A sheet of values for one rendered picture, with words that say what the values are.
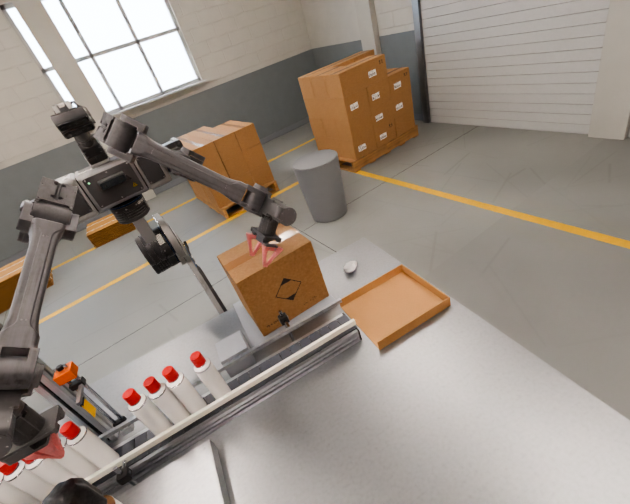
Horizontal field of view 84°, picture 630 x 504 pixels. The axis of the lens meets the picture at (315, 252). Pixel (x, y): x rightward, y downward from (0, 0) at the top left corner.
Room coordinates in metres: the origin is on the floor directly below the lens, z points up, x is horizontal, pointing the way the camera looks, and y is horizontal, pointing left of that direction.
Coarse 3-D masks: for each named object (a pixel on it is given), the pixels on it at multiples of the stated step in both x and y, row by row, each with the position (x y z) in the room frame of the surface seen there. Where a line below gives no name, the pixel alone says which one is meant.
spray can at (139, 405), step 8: (128, 392) 0.68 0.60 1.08; (136, 392) 0.68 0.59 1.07; (128, 400) 0.66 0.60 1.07; (136, 400) 0.67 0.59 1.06; (144, 400) 0.68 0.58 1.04; (128, 408) 0.67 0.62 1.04; (136, 408) 0.66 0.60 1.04; (144, 408) 0.66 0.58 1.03; (152, 408) 0.67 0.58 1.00; (136, 416) 0.66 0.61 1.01; (144, 416) 0.65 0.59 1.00; (152, 416) 0.66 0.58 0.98; (160, 416) 0.68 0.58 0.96; (144, 424) 0.66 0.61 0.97; (152, 424) 0.65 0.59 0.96; (160, 424) 0.66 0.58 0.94; (168, 424) 0.68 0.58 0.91; (152, 432) 0.66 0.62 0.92; (160, 432) 0.65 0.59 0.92
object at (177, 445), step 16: (304, 336) 0.87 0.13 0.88; (352, 336) 0.81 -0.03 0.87; (320, 352) 0.78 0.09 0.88; (336, 352) 0.79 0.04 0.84; (304, 368) 0.75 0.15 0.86; (272, 384) 0.72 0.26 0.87; (288, 384) 0.73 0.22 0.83; (240, 400) 0.70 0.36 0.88; (256, 400) 0.71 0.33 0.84; (224, 416) 0.68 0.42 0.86; (192, 432) 0.65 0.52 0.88; (208, 432) 0.66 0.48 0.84; (112, 448) 0.69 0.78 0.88; (160, 448) 0.63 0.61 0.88; (176, 448) 0.63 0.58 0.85; (144, 464) 0.61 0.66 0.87; (112, 480) 0.58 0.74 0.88
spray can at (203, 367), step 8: (200, 352) 0.74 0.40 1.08; (192, 360) 0.72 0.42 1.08; (200, 360) 0.72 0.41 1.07; (208, 360) 0.74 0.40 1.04; (200, 368) 0.72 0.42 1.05; (208, 368) 0.72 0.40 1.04; (200, 376) 0.71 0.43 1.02; (208, 376) 0.71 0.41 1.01; (216, 376) 0.72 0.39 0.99; (208, 384) 0.71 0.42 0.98; (216, 384) 0.71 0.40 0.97; (224, 384) 0.73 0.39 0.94; (216, 392) 0.71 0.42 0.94; (224, 392) 0.72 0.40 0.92
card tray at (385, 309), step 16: (400, 272) 1.07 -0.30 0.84; (368, 288) 1.03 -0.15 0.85; (384, 288) 1.01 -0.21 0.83; (400, 288) 0.99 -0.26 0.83; (416, 288) 0.96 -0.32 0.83; (432, 288) 0.91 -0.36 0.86; (352, 304) 0.99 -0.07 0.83; (368, 304) 0.96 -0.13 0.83; (384, 304) 0.93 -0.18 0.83; (400, 304) 0.91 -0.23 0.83; (416, 304) 0.88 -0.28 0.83; (432, 304) 0.86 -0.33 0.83; (448, 304) 0.83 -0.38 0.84; (368, 320) 0.88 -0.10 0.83; (384, 320) 0.86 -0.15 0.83; (400, 320) 0.84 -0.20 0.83; (416, 320) 0.79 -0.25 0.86; (368, 336) 0.81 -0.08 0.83; (384, 336) 0.79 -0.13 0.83; (400, 336) 0.77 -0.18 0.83
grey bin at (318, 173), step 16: (304, 160) 3.36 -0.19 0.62; (320, 160) 3.21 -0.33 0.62; (336, 160) 3.18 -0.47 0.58; (304, 176) 3.14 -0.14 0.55; (320, 176) 3.08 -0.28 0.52; (336, 176) 3.14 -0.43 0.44; (304, 192) 3.22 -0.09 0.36; (320, 192) 3.10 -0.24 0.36; (336, 192) 3.12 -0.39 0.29; (320, 208) 3.13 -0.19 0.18; (336, 208) 3.12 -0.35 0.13
